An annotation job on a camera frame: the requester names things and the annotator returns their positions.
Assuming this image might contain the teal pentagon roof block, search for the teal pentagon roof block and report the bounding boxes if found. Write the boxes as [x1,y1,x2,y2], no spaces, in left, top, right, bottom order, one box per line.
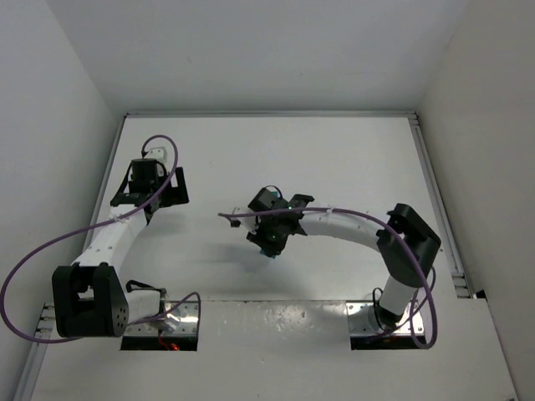
[260,249,278,259]

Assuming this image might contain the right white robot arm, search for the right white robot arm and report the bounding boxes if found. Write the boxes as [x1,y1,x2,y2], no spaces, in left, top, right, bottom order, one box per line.
[238,188,441,332]

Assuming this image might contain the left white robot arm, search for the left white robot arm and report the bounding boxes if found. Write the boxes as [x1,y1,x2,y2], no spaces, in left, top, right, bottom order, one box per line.
[52,158,189,338]

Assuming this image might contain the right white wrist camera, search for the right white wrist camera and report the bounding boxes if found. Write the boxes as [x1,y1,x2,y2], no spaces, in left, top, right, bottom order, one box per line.
[230,207,258,233]

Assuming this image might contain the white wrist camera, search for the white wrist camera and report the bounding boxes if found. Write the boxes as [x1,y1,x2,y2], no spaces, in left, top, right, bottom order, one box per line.
[230,207,258,233]
[145,146,168,165]

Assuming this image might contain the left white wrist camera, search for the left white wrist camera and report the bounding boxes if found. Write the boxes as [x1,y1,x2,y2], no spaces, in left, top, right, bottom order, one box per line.
[145,146,168,165]

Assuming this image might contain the aluminium frame rail back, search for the aluminium frame rail back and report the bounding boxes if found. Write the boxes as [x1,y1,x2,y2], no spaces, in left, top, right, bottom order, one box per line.
[125,110,417,119]

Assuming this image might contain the aluminium frame rail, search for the aluminium frame rail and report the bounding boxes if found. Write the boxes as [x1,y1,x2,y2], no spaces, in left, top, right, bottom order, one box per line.
[13,114,128,400]
[125,110,417,119]
[409,113,476,299]

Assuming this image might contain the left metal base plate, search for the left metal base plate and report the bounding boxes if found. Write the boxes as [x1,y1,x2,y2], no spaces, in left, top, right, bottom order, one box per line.
[125,301,199,338]

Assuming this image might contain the metal base plate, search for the metal base plate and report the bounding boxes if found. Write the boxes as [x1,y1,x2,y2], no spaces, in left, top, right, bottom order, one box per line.
[345,300,425,338]
[125,301,199,338]

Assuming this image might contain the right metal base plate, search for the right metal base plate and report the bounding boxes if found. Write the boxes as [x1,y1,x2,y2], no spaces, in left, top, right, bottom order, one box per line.
[345,300,425,338]

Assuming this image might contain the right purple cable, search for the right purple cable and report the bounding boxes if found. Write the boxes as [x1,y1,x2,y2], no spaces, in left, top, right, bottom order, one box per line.
[217,207,438,350]

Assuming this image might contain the aluminium frame rail right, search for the aluminium frame rail right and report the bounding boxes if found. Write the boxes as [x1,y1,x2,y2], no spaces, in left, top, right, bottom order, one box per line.
[409,113,476,299]

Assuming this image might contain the aluminium frame rail left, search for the aluminium frame rail left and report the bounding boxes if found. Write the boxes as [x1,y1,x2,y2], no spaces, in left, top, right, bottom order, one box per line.
[13,114,128,400]

